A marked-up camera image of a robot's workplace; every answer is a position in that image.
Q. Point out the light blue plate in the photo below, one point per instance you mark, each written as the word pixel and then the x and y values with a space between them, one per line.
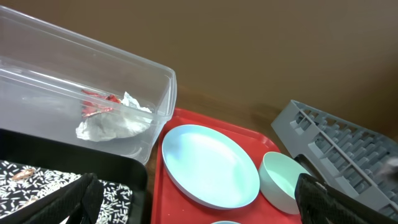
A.
pixel 209 167

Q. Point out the red snack wrapper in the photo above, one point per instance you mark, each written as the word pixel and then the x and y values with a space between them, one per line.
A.
pixel 91 109

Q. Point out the white napkin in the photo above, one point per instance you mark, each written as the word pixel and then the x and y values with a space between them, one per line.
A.
pixel 116 124

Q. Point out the red plastic tray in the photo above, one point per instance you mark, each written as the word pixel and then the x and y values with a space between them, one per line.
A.
pixel 170 205

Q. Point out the clear plastic storage bin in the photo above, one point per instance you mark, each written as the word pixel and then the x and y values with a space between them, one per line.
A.
pixel 44 68

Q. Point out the light blue food bowl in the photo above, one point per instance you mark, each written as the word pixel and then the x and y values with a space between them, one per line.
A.
pixel 225 222

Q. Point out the mint green bowl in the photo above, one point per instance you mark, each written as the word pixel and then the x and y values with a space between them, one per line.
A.
pixel 278 175

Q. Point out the food leftovers in bowl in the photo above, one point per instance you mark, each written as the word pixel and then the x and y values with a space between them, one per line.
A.
pixel 22 185

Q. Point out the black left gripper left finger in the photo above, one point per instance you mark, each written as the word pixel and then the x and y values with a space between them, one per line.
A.
pixel 78 202

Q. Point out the grey dishwasher rack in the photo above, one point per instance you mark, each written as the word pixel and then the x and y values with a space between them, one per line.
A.
pixel 346 156

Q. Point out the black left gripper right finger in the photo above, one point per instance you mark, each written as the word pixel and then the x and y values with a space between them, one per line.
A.
pixel 318 203

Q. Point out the black square bin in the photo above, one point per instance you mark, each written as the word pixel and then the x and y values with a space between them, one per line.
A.
pixel 38 152

